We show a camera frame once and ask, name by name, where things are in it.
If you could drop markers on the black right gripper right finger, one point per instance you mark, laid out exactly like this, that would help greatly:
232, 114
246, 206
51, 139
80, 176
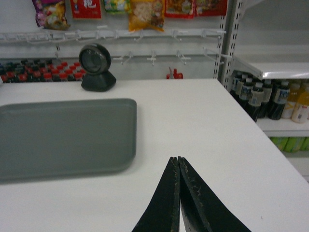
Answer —
202, 210

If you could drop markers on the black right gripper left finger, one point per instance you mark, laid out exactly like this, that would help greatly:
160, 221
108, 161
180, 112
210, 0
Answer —
163, 212

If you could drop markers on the grey-silver rectangular tray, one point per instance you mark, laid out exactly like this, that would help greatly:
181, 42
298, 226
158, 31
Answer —
44, 140

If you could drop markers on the white checkout counter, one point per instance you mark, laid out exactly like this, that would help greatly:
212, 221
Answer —
196, 119

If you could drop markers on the dark tea bottle left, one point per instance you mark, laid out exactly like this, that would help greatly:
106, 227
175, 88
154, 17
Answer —
254, 103

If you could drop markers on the dark tea bottle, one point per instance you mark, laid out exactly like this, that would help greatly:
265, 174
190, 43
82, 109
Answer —
254, 103
279, 100
267, 89

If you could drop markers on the front yellow juice bottle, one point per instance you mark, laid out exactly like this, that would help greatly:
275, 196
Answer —
301, 111

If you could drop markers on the yellow juice bottle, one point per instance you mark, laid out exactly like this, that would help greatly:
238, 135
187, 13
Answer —
301, 111
295, 91

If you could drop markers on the dark tea bottle middle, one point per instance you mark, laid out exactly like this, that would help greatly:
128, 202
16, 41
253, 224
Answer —
267, 89

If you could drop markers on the dark tea bottle right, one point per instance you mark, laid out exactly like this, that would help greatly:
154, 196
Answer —
279, 100

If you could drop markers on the rear yellow juice bottle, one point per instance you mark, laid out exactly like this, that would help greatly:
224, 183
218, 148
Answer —
295, 91

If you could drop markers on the white upper shelf board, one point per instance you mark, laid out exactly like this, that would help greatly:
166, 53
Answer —
273, 66

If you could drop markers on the black round barcode scanner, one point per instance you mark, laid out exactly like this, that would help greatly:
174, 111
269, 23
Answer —
96, 60

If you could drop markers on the white slotted shelf upright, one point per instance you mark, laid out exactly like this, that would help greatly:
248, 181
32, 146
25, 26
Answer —
229, 23

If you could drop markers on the yellow snack bag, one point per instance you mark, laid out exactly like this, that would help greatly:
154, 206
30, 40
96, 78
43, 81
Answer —
146, 14

